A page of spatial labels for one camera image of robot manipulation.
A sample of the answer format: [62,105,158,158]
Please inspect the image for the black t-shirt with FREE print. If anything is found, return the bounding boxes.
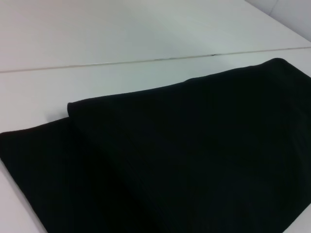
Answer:
[0,57,311,233]

